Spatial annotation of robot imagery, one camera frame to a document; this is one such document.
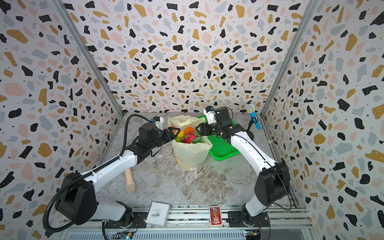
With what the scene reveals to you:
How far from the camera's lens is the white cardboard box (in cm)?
71

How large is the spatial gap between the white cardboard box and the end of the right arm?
0.42 m

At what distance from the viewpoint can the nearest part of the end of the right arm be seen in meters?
0.60

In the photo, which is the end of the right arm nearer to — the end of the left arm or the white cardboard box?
the end of the left arm
